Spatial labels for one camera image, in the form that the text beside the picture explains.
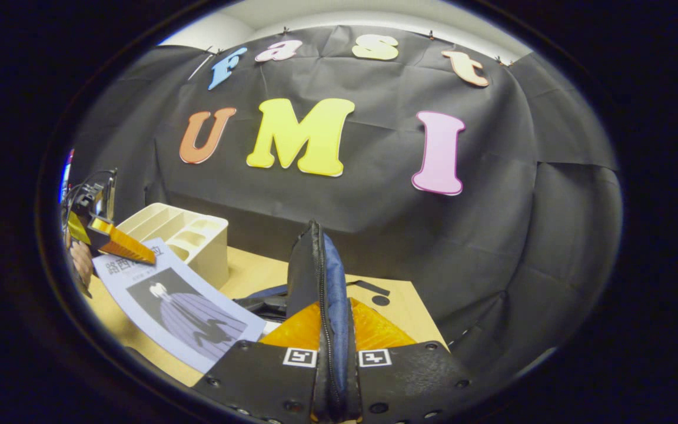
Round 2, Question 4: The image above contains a blue schoolbag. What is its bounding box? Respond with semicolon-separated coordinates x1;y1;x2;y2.
233;221;393;422

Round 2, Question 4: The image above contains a black cable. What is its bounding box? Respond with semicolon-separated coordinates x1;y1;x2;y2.
62;169;117;201

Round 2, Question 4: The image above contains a white plastic bookshelf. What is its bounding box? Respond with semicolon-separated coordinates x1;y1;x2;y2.
117;203;229;289

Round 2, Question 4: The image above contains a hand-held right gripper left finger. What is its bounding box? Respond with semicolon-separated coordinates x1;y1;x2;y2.
192;299;323;424

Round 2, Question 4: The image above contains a lavender book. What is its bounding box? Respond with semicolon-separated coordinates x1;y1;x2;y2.
92;237;268;375

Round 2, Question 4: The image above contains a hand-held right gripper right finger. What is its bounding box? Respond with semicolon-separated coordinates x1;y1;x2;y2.
348;297;473;423

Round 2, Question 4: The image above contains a colourful background clutter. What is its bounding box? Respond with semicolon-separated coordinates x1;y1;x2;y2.
59;148;76;204

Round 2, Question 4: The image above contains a black backdrop cloth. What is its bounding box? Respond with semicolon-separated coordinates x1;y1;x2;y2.
68;24;622;389

